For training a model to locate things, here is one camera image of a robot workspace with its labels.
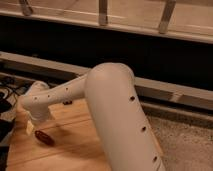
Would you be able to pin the wooden table board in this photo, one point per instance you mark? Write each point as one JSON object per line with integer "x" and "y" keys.
{"x": 77, "y": 146}

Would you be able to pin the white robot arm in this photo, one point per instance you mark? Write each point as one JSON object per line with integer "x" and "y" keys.
{"x": 121, "y": 124}

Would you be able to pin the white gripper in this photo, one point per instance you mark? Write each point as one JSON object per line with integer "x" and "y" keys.
{"x": 37, "y": 114}

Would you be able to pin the red chili pepper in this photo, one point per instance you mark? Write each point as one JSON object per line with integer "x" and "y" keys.
{"x": 43, "y": 137}

